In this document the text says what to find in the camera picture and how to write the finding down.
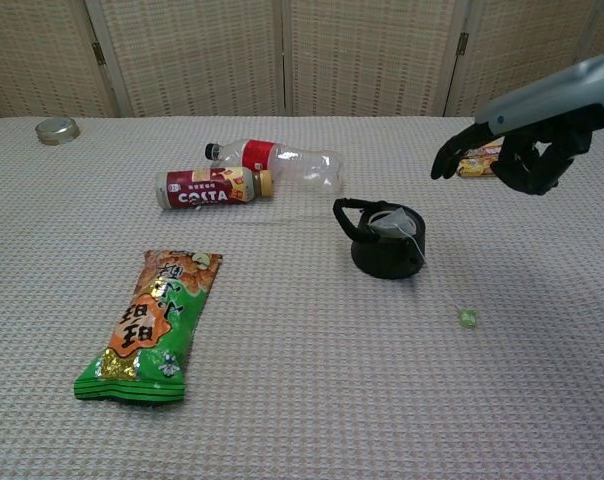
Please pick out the black teapot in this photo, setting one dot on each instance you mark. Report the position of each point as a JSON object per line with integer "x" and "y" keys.
{"x": 382, "y": 260}

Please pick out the clear red-label plastic bottle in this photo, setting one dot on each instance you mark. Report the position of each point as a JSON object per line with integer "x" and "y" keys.
{"x": 257, "y": 154}

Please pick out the white woven tablecloth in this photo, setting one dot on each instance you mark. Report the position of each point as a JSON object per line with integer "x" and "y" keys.
{"x": 302, "y": 375}

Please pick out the green snack bag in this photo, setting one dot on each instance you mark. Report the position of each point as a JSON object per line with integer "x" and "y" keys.
{"x": 147, "y": 325}

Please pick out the yellow curry box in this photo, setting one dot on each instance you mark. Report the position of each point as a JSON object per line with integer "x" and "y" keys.
{"x": 477, "y": 167}

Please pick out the Costa coffee bottle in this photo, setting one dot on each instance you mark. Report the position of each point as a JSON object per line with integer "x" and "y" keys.
{"x": 202, "y": 190}

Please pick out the grey pyramid tea bag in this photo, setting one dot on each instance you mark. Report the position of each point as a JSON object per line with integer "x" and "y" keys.
{"x": 389, "y": 221}

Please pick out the woven folding screen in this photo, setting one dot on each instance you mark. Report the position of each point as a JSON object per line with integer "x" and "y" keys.
{"x": 197, "y": 55}

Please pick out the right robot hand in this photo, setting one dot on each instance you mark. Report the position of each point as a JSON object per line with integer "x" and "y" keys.
{"x": 547, "y": 100}

